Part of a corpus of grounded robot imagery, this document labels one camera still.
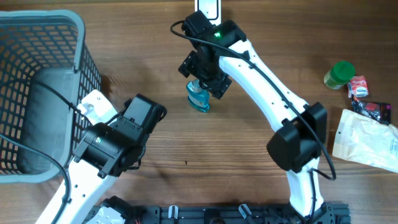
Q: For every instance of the green lid jar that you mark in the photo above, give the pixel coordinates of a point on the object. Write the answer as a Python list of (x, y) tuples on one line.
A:
[(340, 74)]

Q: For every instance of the red tissue pack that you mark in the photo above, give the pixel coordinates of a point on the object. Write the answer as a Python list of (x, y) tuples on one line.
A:
[(358, 87)]

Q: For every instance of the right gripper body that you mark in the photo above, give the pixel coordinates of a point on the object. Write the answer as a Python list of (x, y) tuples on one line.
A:
[(215, 79)]

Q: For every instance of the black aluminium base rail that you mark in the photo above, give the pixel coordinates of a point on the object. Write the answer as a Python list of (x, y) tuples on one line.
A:
[(329, 213)]

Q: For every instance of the grey plastic shopping basket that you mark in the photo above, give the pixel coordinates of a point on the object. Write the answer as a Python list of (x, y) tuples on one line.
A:
[(46, 70)]

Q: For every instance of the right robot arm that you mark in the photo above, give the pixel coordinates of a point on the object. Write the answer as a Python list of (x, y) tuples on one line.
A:
[(223, 54)]

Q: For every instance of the blue mouthwash bottle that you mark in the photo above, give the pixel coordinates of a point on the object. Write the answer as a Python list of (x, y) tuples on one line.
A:
[(197, 96)]

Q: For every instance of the black red packaged item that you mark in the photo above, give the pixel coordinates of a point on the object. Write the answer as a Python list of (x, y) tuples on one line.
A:
[(380, 112)]

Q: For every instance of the white barcode scanner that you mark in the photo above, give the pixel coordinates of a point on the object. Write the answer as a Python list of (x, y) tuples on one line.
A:
[(211, 9)]

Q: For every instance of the beige plastic pouch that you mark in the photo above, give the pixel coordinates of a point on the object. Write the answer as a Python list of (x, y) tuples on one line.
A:
[(363, 140)]

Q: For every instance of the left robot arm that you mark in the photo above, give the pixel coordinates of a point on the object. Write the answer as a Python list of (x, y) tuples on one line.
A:
[(113, 145)]

